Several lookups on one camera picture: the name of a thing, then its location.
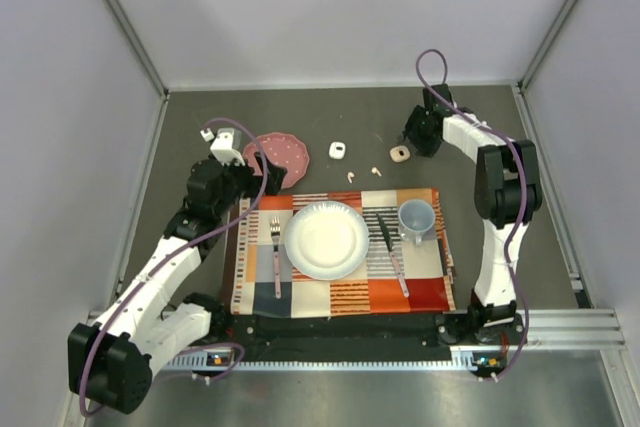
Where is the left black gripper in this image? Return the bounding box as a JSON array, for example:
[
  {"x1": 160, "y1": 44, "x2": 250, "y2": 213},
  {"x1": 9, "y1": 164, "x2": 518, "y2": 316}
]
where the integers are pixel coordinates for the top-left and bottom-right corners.
[{"x1": 213, "y1": 151, "x2": 285, "y2": 218}]

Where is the white earbud charging case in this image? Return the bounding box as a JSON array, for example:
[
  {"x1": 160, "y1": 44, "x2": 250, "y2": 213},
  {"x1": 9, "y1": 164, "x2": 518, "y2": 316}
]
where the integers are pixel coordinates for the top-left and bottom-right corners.
[{"x1": 328, "y1": 141, "x2": 346, "y2": 160}]

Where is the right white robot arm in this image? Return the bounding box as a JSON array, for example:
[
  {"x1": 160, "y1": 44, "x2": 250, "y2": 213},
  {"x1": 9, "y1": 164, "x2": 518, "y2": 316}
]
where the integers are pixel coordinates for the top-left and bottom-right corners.
[{"x1": 402, "y1": 83, "x2": 542, "y2": 343}]

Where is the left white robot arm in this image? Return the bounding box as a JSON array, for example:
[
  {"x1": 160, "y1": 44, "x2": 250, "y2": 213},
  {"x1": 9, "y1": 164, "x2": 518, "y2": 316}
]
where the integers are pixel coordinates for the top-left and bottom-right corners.
[{"x1": 67, "y1": 151, "x2": 286, "y2": 418}]

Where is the pink earbud charging case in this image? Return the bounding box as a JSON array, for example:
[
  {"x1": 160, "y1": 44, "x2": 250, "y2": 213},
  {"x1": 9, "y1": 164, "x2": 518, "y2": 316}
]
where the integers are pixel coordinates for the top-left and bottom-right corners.
[{"x1": 389, "y1": 145, "x2": 411, "y2": 163}]

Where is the pink polka dot plate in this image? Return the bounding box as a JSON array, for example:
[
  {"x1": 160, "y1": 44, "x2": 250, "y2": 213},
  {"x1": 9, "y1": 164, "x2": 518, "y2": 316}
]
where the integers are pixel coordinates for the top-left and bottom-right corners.
[{"x1": 243, "y1": 132, "x2": 310, "y2": 191}]

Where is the light blue mug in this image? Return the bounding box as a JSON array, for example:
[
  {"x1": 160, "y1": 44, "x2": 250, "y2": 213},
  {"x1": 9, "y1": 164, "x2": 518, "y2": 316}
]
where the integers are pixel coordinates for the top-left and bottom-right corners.
[{"x1": 398, "y1": 199, "x2": 436, "y2": 245}]

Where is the white ceramic plate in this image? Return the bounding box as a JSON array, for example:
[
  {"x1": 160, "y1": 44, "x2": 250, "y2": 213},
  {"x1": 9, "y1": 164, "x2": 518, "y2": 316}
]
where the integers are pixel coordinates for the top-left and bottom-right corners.
[{"x1": 284, "y1": 200, "x2": 370, "y2": 281}]

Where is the orange patterned placemat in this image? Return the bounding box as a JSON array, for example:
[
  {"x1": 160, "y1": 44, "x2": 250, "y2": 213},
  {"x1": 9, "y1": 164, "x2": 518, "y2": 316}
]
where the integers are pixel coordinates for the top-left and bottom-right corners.
[{"x1": 224, "y1": 188, "x2": 456, "y2": 318}]

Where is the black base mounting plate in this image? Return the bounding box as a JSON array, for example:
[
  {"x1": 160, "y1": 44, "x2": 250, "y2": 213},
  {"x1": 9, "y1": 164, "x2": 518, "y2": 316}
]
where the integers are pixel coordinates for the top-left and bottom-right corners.
[{"x1": 208, "y1": 313, "x2": 524, "y2": 363}]

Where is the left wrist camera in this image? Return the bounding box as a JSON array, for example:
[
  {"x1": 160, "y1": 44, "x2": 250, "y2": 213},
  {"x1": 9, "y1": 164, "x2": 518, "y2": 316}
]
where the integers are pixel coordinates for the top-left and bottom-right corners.
[{"x1": 200, "y1": 127, "x2": 245, "y2": 166}]

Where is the pink handled fork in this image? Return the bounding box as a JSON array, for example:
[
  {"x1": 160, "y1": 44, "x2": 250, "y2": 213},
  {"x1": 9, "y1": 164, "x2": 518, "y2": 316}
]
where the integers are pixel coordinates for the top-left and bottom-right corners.
[{"x1": 270, "y1": 216, "x2": 282, "y2": 299}]

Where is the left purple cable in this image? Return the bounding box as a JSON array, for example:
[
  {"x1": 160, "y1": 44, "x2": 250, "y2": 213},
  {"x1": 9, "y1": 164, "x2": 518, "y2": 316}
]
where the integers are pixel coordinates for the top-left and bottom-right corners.
[{"x1": 78, "y1": 117, "x2": 271, "y2": 418}]

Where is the purple cable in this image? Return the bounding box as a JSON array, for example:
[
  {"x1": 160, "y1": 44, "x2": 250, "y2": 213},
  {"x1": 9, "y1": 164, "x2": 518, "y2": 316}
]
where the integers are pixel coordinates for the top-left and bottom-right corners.
[
  {"x1": 78, "y1": 117, "x2": 271, "y2": 418},
  {"x1": 415, "y1": 49, "x2": 531, "y2": 382}
]

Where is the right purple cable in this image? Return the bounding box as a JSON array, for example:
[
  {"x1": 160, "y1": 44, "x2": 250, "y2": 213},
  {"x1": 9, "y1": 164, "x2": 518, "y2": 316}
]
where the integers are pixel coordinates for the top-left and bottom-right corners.
[{"x1": 415, "y1": 49, "x2": 531, "y2": 382}]

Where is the pink handled knife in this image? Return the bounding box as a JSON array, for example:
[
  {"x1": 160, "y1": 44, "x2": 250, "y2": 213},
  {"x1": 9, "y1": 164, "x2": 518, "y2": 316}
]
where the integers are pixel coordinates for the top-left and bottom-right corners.
[{"x1": 376, "y1": 214, "x2": 410, "y2": 298}]

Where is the grey slotted cable duct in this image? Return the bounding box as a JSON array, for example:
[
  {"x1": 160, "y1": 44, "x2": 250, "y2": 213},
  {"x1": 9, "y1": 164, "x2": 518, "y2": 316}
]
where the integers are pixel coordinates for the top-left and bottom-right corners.
[{"x1": 162, "y1": 347, "x2": 505, "y2": 374}]

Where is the aluminium frame rail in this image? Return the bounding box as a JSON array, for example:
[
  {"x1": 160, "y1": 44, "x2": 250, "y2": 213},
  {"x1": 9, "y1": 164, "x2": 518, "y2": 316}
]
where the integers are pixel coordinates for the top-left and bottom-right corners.
[{"x1": 103, "y1": 0, "x2": 170, "y2": 99}]

